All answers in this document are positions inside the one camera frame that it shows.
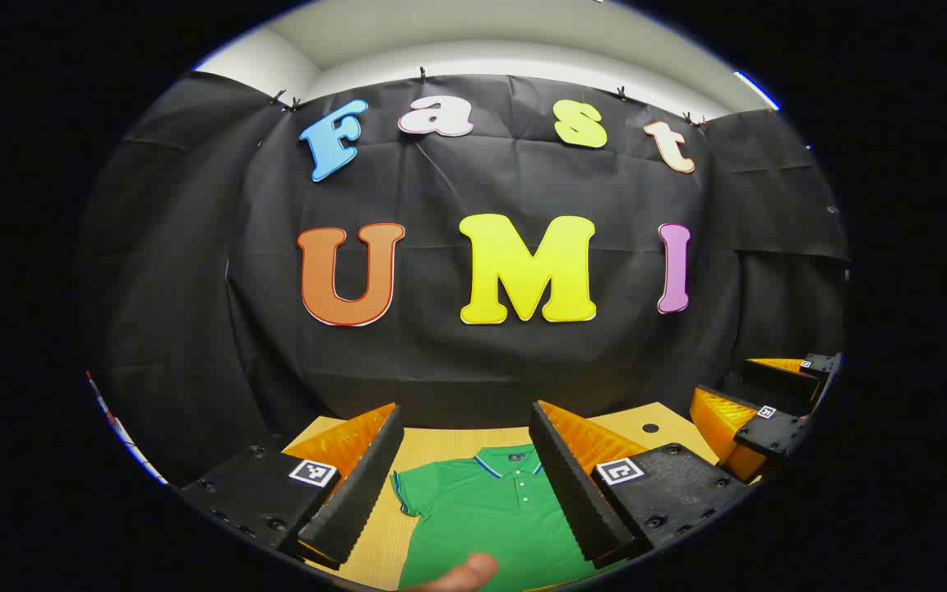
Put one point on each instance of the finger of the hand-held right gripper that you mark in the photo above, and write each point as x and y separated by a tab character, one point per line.
773	432
778	378

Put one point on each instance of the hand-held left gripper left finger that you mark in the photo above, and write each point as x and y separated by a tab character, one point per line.
358	493

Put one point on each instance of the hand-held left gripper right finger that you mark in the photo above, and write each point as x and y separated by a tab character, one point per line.
576	493

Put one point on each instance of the green polo T-shirt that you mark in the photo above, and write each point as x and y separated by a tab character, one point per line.
482	510

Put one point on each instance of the black backdrop cloth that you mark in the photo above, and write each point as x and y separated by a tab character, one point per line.
441	181

